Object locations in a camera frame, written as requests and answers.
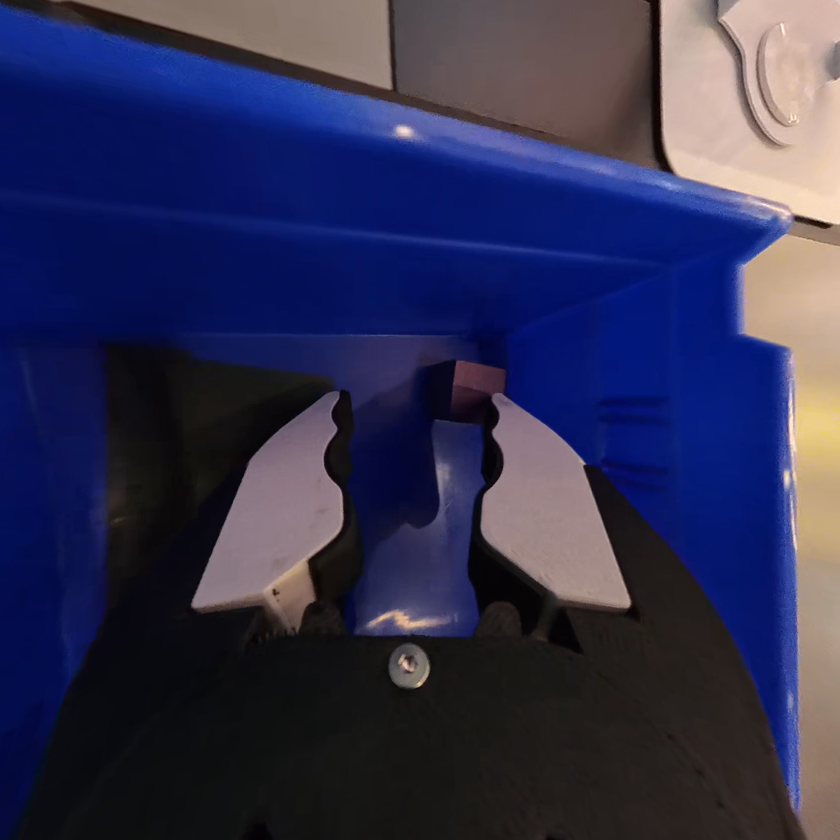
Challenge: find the light grey case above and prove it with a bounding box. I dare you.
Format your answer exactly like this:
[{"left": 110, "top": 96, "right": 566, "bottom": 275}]
[{"left": 658, "top": 0, "right": 840, "bottom": 227}]

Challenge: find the blue plastic bin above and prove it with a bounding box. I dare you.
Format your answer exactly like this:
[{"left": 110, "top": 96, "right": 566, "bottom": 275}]
[{"left": 0, "top": 7, "right": 798, "bottom": 840}]

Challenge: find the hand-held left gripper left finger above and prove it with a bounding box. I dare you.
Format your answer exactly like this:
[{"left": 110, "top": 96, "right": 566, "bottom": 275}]
[{"left": 192, "top": 390, "right": 363, "bottom": 635}]

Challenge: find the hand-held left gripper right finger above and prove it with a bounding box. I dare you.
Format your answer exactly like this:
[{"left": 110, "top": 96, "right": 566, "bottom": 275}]
[{"left": 468, "top": 392, "right": 634, "bottom": 642}]

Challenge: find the dark red cube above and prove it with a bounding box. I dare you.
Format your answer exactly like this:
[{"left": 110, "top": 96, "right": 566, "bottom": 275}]
[{"left": 430, "top": 360, "right": 508, "bottom": 422}]

